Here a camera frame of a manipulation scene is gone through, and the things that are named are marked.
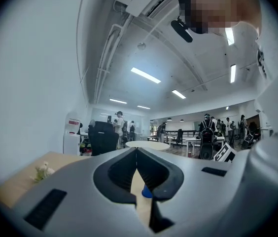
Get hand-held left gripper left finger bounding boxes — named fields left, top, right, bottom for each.
left=10, top=147, right=152, bottom=237

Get person's head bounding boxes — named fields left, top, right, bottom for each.
left=178, top=0, right=263, bottom=36

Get black head camera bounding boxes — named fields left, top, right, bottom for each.
left=170, top=18, right=194, bottom=43

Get white ceiling pipes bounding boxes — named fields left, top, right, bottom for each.
left=93, top=16, right=135, bottom=105

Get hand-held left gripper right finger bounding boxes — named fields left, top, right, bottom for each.
left=136, top=147, right=250, bottom=237

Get artificial flower sprig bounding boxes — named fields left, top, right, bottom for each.
left=29, top=161, right=56, bottom=184

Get blue paper cup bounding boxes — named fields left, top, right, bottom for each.
left=141, top=184, right=153, bottom=198

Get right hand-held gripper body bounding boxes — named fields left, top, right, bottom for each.
left=213, top=143, right=239, bottom=163

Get black office chair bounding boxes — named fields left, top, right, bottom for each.
left=88, top=121, right=120, bottom=157

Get round white table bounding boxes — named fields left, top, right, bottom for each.
left=125, top=140, right=171, bottom=151

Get group of ceiling light panels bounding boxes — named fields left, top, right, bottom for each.
left=109, top=27, right=237, bottom=110

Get white water dispenser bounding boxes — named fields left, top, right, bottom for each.
left=64, top=112, right=82, bottom=156

